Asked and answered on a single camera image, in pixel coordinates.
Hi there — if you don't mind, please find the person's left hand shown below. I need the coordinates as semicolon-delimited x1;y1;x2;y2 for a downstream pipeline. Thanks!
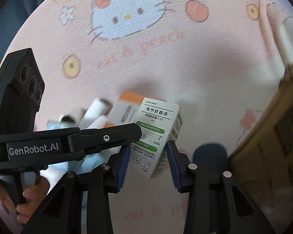
0;170;51;225

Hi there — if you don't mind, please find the white cardboard tube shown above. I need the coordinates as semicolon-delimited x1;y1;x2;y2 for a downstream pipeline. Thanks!
59;108;87;126
78;98;109;129

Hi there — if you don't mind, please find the light blue packet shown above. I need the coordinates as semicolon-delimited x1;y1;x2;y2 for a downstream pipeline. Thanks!
41;146;120;179

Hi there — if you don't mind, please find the orange white box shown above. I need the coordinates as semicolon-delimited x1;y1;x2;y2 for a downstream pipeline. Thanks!
105;91;144;127

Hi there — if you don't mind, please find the dark blue oval case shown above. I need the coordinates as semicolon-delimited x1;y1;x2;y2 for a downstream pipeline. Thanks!
193;143;228;174

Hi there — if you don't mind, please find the brown cardboard box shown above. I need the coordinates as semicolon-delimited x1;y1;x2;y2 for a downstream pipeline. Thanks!
229;64;293;195

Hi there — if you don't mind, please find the pink Hello Kitty blanket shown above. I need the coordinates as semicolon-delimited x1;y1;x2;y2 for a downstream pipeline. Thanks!
8;0;293;233

